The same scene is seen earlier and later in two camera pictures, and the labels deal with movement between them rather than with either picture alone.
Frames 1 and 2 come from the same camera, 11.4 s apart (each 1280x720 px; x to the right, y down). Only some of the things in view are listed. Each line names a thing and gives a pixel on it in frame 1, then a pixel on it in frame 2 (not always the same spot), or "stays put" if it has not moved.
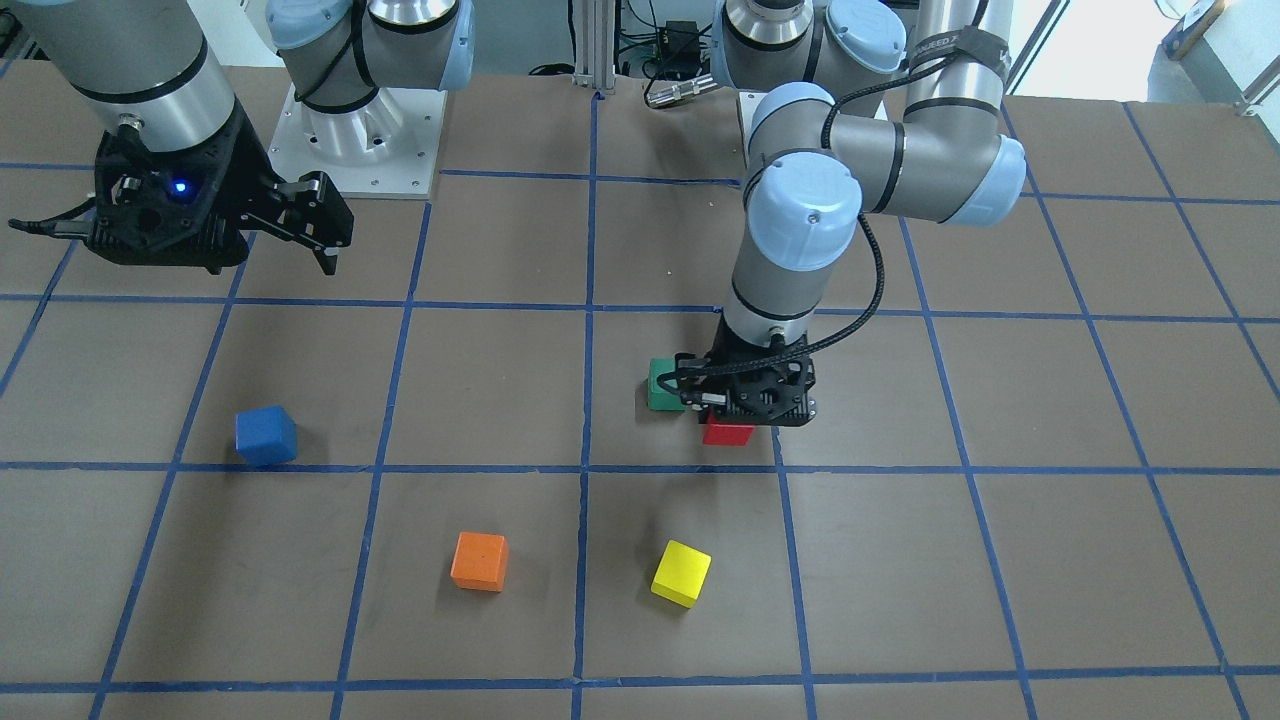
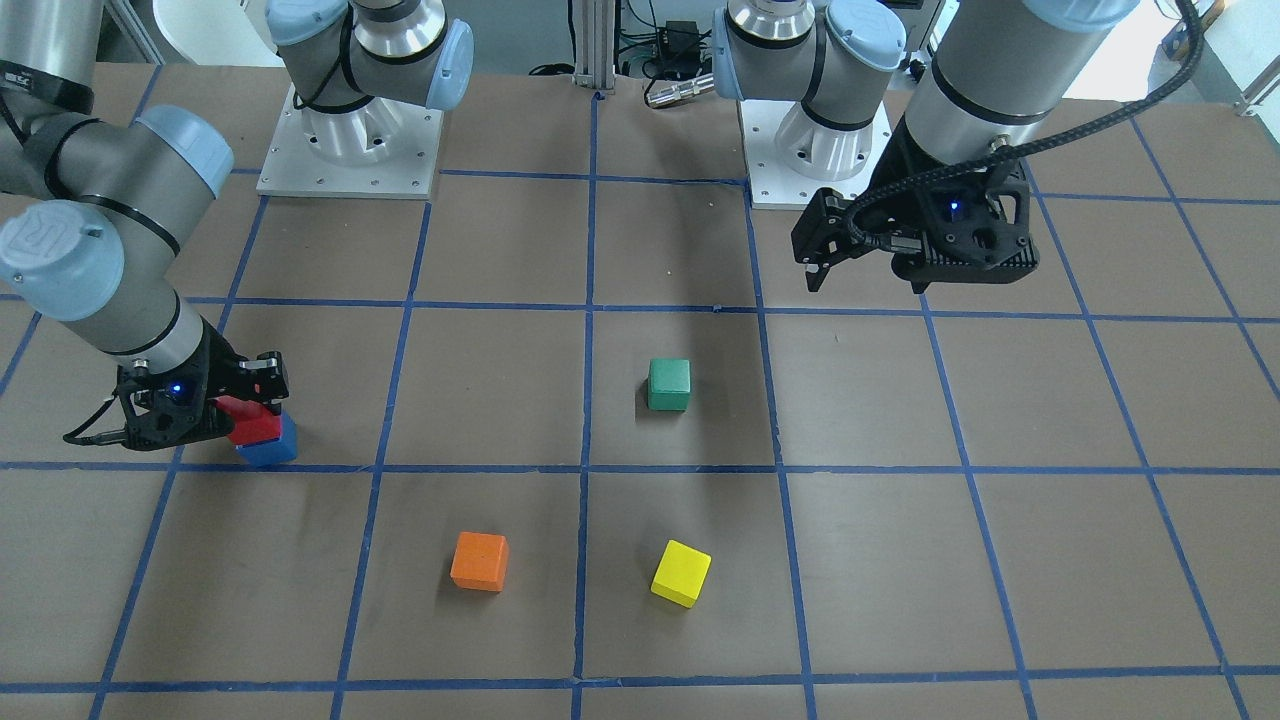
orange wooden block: (480, 561) stays put
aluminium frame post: (594, 44) stays put
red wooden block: (725, 434) → (254, 422)
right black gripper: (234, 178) → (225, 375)
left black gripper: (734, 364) → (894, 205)
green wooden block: (659, 398) stays put
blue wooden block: (265, 436) stays put
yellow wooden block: (681, 574) stays put
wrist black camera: (761, 390) → (972, 231)
